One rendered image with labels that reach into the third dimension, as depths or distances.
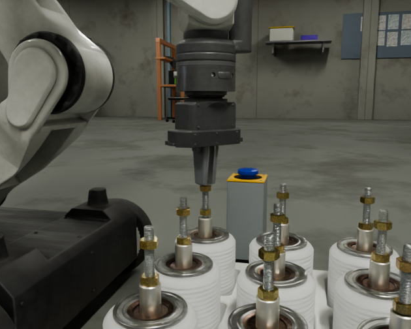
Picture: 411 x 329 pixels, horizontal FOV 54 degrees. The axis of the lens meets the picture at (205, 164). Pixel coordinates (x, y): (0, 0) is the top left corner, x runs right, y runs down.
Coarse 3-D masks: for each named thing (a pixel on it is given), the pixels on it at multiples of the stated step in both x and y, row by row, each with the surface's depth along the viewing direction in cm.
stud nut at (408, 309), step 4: (396, 300) 35; (396, 304) 35; (400, 304) 35; (404, 304) 35; (408, 304) 35; (396, 308) 35; (400, 308) 35; (404, 308) 35; (408, 308) 34; (400, 312) 35; (404, 312) 35; (408, 312) 34
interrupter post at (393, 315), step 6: (390, 312) 36; (396, 312) 35; (390, 318) 36; (396, 318) 35; (402, 318) 35; (408, 318) 34; (390, 324) 36; (396, 324) 35; (402, 324) 35; (408, 324) 34
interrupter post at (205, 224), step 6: (210, 216) 64; (198, 222) 63; (204, 222) 63; (210, 222) 63; (198, 228) 63; (204, 228) 63; (210, 228) 63; (198, 234) 64; (204, 234) 63; (210, 234) 63
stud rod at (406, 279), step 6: (408, 246) 34; (408, 252) 34; (408, 258) 34; (402, 276) 35; (408, 276) 34; (402, 282) 35; (408, 282) 34; (402, 288) 35; (408, 288) 35; (402, 294) 35; (408, 294) 35; (402, 300) 35; (408, 300) 35
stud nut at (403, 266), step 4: (396, 260) 35; (400, 260) 34; (396, 264) 35; (400, 264) 34; (404, 264) 34; (408, 264) 34; (400, 268) 34; (404, 268) 34; (408, 268) 34; (408, 272) 34
